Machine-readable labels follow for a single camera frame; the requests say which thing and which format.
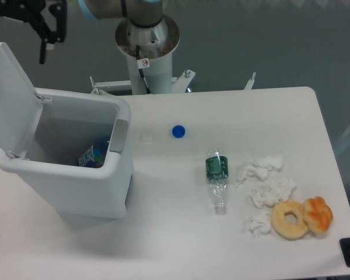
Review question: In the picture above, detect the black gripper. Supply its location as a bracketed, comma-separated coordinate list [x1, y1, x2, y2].
[0, 0, 68, 65]

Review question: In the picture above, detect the white trash can lid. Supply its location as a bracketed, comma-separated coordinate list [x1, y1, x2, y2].
[0, 42, 43, 158]

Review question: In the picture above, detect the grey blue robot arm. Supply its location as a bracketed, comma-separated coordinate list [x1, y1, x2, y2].
[0, 1, 163, 64]

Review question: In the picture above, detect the white plastic trash can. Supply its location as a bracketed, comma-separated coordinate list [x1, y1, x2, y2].
[0, 88, 133, 219]

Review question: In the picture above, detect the white bottle cap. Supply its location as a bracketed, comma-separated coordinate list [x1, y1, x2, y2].
[140, 130, 155, 142]

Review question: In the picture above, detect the blue bottle cap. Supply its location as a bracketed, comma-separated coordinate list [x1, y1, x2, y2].
[171, 125, 186, 138]

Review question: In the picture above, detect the blue snack packet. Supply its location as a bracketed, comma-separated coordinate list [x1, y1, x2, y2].
[74, 136, 110, 168]

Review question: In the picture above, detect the crushed clear plastic bottle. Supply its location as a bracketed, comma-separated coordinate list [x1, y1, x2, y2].
[205, 148, 229, 215]

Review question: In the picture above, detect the upper crumpled white tissue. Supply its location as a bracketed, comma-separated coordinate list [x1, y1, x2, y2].
[236, 154, 284, 187]

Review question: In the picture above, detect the crumpled white tissue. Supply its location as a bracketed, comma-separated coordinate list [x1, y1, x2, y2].
[244, 210, 272, 239]
[236, 154, 284, 187]
[246, 178, 297, 209]

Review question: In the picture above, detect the middle crumpled white tissue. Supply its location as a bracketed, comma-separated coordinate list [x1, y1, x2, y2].
[246, 178, 297, 209]

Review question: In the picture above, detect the lower crumpled white tissue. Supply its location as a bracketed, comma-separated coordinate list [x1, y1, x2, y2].
[244, 210, 272, 239]

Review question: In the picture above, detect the orange twisted bread roll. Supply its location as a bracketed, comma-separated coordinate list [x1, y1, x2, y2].
[303, 196, 333, 234]

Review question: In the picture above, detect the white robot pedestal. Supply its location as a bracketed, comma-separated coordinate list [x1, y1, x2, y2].
[115, 15, 180, 94]

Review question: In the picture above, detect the black pedestal cable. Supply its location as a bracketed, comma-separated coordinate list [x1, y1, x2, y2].
[135, 44, 152, 95]

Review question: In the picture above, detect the ring doughnut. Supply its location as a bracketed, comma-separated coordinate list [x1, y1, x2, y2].
[270, 199, 309, 239]

